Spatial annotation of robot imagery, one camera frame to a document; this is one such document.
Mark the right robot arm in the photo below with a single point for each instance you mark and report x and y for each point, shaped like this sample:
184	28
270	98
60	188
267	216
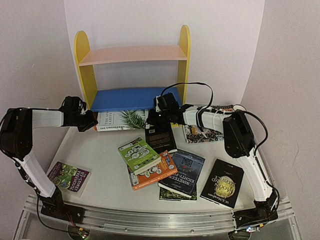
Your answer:
239	144

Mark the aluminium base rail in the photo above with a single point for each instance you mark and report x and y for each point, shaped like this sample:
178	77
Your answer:
153	223

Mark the patterned cloth mat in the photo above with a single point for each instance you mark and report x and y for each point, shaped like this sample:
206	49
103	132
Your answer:
200	133

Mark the Nineteen Eighty-Four book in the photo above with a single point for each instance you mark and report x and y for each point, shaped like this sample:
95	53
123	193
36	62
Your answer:
189	167

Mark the dark green forest book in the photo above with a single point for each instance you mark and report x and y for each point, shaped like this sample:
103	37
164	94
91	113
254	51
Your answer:
167	195

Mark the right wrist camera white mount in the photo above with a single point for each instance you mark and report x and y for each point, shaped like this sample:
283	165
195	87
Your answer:
157	104

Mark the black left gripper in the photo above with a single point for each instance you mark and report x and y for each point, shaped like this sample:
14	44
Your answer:
91	123

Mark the orange cartoon paperback book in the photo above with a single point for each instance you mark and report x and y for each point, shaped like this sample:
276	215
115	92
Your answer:
154	174

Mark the white Singularity palm book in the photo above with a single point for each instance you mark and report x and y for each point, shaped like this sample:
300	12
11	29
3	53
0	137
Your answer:
122	120

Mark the black paperback barcode book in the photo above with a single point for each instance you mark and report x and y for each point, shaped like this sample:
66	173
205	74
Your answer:
161	138

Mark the black Moon and Sixpence book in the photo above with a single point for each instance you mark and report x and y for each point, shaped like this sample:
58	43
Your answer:
223	184

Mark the green cartoon paperback book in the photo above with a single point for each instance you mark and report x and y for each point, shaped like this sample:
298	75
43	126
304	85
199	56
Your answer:
139	156

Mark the yellow pink blue bookshelf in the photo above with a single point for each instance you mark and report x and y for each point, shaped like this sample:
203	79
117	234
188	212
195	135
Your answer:
131	93

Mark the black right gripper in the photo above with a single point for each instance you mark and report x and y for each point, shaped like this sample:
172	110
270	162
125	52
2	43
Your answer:
155	119

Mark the large orange Good Morning book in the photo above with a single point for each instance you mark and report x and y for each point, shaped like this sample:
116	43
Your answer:
96	115

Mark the purple Treehouse book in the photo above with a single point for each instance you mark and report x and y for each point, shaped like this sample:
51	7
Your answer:
69	178

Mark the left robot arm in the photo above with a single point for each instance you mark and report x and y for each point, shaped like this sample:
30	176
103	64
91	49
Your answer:
16	142

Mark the white mug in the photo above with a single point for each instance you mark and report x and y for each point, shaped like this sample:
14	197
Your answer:
238	107

